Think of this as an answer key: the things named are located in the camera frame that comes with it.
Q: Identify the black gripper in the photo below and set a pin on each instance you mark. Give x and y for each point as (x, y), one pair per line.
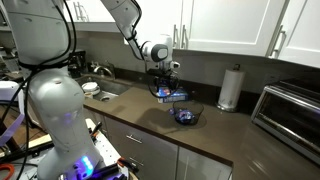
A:
(163, 76)

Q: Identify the small blue snack packet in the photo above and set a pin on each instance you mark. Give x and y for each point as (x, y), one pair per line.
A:
(171, 111)

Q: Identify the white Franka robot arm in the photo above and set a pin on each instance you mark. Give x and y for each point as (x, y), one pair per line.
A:
(56, 110)

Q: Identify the pile of blue packets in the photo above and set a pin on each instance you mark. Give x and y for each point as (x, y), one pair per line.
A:
(185, 116)

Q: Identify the stainless steel sink basin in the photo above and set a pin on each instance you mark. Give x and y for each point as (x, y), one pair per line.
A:
(113, 87)

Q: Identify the white paper towel roll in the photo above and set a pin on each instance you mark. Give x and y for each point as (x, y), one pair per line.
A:
(230, 88)

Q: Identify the metal sink faucet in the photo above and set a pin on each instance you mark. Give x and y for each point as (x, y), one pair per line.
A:
(103, 70)

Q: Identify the grey lower drawer front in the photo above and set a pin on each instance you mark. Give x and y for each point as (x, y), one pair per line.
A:
(153, 156)

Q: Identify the grey lower cabinet door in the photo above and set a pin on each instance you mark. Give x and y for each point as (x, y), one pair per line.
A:
(200, 166)

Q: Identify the wide white upper cabinet door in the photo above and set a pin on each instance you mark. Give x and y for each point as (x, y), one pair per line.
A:
(230, 23)

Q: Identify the black coffee machine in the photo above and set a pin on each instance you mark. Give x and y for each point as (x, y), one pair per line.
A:
(77, 65)

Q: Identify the stainless steel toaster oven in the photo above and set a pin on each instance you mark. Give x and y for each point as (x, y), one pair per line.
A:
(290, 116)

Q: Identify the white appliance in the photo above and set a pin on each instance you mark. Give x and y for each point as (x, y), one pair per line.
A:
(8, 90)

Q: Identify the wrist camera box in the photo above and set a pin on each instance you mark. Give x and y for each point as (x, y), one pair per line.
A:
(174, 65)

